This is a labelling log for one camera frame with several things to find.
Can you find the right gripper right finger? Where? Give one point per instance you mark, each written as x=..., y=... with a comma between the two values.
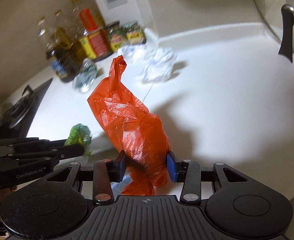
x=188, y=173

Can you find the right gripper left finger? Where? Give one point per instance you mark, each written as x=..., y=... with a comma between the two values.
x=105, y=172

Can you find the red plastic bag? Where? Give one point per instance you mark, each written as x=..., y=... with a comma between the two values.
x=131, y=128

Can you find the crushed clear plastic bottle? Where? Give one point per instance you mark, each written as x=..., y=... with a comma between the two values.
x=86, y=77

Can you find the white tissue ball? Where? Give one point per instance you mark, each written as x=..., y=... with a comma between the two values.
x=158, y=65

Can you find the white tissue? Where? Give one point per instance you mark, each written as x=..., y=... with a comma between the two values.
x=133, y=53

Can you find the black gas stove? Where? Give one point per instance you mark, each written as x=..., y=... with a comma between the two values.
x=16, y=121

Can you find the small dark sauce bottle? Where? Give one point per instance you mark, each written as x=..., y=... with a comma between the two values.
x=53, y=52

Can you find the large dark oil bottle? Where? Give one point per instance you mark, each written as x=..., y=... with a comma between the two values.
x=68, y=50

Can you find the yellow red label oil bottle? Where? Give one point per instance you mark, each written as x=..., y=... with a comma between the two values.
x=91, y=35

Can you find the tall green pickle jar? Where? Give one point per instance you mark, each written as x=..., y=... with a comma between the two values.
x=115, y=35

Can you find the small pickle jar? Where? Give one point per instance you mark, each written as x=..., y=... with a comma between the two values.
x=134, y=33

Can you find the white wall vent panel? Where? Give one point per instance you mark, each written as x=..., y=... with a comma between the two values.
x=126, y=11

